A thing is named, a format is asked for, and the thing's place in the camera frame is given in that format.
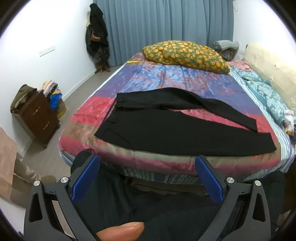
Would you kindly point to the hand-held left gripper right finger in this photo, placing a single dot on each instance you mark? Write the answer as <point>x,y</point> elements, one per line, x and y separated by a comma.
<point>208,178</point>

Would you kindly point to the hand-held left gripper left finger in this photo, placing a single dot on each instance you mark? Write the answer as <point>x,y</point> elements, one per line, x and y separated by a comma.
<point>84,183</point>

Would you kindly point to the black pants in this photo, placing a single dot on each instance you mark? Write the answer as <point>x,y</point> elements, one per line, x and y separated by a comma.
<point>173,132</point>

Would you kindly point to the person's left hand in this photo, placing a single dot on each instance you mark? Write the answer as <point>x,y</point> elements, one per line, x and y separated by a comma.
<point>122,230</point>

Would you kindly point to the person's own dark trousers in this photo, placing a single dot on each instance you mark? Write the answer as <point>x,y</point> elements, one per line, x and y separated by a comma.
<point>138,208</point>

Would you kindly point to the tan cloth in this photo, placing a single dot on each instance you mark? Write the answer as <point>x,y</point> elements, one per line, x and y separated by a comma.
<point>25,171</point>

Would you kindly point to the yellow basket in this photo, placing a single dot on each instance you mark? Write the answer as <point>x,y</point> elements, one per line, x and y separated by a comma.
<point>62,109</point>

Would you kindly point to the brown wooden nightstand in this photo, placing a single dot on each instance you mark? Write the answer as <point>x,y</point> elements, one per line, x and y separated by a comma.
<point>39,118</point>

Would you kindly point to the pink hanging cloth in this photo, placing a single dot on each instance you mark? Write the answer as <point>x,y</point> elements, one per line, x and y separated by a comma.
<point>7,162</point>

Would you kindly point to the pile of colourful clothes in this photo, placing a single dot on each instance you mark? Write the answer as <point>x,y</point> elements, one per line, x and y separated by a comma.
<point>52,92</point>

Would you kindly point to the snack packet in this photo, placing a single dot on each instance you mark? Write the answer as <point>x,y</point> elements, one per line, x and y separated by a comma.
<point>289,122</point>

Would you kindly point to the teal patterned blanket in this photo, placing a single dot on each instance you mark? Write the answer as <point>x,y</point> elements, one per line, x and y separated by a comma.
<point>261,90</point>

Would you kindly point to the olive cloth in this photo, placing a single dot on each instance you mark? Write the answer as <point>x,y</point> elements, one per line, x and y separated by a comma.
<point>20,97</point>

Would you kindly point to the bed with colourful striped bedspread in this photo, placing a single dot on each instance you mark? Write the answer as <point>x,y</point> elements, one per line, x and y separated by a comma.
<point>150,76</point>

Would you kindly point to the pink crumpled cloth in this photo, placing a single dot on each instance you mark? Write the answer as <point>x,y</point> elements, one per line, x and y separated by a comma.
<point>239,63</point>

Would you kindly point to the green pillow with orange flowers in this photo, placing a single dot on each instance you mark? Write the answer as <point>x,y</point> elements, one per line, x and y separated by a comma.
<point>185,55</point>

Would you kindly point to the cream padded headboard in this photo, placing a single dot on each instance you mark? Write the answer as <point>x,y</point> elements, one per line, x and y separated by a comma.
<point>272,67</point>

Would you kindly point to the grey knitted cloth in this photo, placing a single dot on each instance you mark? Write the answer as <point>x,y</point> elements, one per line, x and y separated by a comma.
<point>225,45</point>

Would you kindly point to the dark hanging clothes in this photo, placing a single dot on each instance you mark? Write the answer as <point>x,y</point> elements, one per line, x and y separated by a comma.
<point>97,34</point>

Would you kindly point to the blue-grey curtain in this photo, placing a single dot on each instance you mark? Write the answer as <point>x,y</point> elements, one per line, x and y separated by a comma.
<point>150,23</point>

